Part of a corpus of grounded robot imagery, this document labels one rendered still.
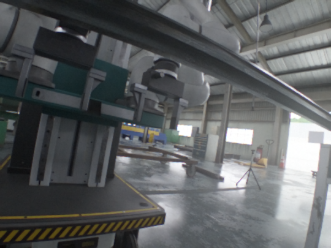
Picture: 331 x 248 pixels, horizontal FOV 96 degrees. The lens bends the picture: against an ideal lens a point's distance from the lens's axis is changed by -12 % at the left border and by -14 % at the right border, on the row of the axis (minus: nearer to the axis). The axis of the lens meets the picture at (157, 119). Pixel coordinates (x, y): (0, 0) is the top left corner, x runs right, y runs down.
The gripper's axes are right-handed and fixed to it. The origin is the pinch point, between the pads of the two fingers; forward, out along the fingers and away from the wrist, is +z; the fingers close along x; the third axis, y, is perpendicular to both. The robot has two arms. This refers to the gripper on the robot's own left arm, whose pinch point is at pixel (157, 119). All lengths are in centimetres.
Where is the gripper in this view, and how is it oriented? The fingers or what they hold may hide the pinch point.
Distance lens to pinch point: 51.9
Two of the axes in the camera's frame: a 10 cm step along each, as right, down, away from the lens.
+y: 5.6, 0.2, -8.3
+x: 8.1, 1.9, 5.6
